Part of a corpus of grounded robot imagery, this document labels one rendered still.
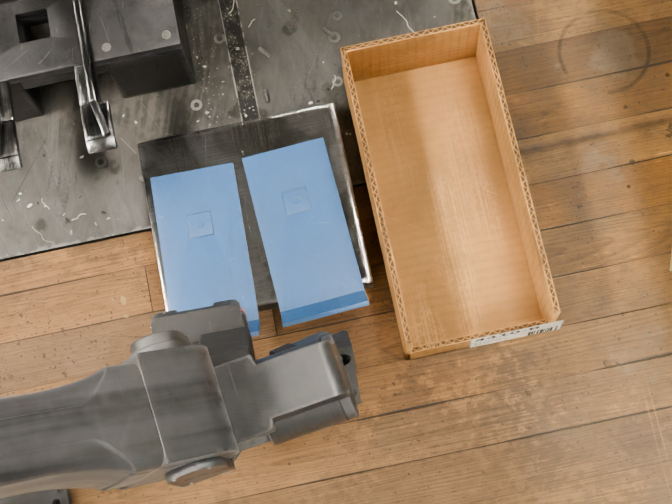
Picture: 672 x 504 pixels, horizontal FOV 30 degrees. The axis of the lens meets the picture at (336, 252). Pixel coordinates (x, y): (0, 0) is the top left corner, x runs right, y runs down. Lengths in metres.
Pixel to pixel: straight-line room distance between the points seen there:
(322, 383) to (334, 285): 0.24
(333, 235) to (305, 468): 0.19
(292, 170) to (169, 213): 0.11
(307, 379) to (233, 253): 0.27
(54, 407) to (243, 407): 0.14
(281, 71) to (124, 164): 0.16
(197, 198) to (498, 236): 0.25
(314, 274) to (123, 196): 0.18
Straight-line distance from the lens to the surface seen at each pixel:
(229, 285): 1.02
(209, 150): 1.06
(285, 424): 0.80
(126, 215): 1.08
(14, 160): 1.02
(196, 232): 1.04
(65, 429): 0.69
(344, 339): 0.87
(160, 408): 0.72
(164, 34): 1.03
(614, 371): 1.04
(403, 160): 1.06
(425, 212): 1.05
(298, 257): 1.02
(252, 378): 0.79
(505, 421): 1.02
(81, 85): 1.03
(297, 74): 1.10
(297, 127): 1.06
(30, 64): 1.05
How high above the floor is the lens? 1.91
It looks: 75 degrees down
